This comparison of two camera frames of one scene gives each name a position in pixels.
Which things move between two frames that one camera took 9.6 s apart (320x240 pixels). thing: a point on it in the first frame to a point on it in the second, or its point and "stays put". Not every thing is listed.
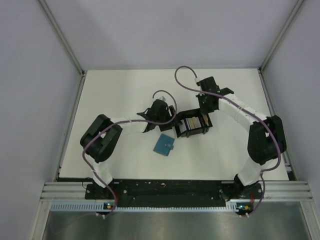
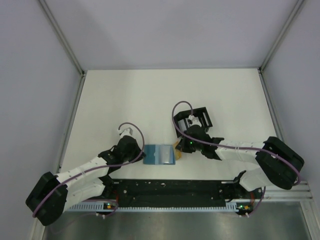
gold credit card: (205, 118) to (178, 153)
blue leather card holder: (164, 144) to (159, 154)
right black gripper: (203, 109) to (182, 146)
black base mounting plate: (173, 193) stays put
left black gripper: (167, 126) to (136, 157)
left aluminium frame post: (66, 44) stays put
